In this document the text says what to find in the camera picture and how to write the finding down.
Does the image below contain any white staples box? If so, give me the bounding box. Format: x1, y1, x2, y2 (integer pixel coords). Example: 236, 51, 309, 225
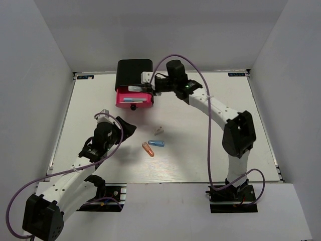
152, 126, 164, 136

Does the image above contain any black drawer cabinet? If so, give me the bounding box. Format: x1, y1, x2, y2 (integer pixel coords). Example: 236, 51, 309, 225
115, 59, 153, 91

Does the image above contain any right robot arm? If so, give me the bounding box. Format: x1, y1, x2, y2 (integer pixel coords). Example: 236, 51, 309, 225
140, 60, 256, 200

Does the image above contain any blue table corner sticker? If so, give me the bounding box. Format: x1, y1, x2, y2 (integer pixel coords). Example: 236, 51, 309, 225
228, 72, 246, 77

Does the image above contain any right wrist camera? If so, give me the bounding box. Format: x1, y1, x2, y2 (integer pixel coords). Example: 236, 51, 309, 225
140, 71, 152, 84

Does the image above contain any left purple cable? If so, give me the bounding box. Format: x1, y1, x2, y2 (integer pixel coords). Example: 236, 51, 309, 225
5, 112, 125, 239

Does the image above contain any black round drawer knob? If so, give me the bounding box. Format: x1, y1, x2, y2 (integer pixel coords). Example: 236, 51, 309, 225
130, 104, 137, 111

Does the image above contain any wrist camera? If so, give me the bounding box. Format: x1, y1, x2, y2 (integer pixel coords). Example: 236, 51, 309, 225
140, 71, 152, 84
94, 109, 112, 125

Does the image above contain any orange cap highlighter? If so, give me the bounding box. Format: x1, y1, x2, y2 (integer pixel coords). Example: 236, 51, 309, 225
128, 86, 146, 92

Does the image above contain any blue correction tape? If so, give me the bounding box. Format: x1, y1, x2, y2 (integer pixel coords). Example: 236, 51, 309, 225
147, 140, 165, 147

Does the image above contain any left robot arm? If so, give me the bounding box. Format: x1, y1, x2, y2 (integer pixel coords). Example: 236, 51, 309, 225
22, 114, 136, 240

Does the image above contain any orange correction tape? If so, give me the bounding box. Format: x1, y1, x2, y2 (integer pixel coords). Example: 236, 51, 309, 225
142, 142, 154, 157

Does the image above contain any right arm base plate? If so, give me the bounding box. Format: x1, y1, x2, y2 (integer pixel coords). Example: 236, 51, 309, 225
205, 185, 258, 214

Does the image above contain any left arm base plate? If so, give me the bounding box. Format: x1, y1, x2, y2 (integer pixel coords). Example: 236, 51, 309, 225
77, 184, 127, 212

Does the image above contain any left blue table sticker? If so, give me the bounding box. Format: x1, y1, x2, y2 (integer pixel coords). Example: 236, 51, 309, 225
77, 75, 94, 80

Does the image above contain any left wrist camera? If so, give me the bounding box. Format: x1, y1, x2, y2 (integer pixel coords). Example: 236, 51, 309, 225
94, 109, 112, 125

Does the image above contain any purple cable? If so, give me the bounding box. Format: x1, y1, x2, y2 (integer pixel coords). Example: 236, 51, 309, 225
5, 112, 125, 239
149, 54, 266, 204

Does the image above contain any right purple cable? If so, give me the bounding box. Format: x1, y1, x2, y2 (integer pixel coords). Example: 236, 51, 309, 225
149, 54, 266, 204

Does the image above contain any blue cap highlighter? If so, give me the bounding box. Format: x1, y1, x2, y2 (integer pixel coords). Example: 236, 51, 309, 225
123, 98, 147, 102

